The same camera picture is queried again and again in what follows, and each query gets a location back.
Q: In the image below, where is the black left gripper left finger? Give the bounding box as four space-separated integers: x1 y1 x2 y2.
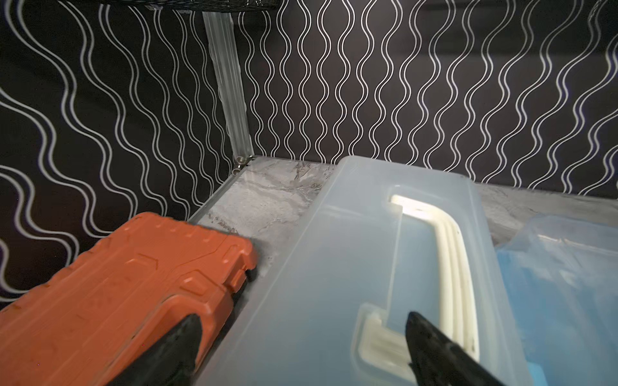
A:
108 314 202 385

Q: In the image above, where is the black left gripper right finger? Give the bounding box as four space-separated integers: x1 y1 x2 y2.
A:
405 311 501 386

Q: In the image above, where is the turquoise back toolbox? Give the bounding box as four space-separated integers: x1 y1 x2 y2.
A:
196 156 532 385

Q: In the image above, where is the light blue front toolbox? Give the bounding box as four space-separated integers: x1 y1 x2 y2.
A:
497 216 617 385

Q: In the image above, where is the red-orange plastic tool case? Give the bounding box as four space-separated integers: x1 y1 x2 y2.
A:
1 212 259 385

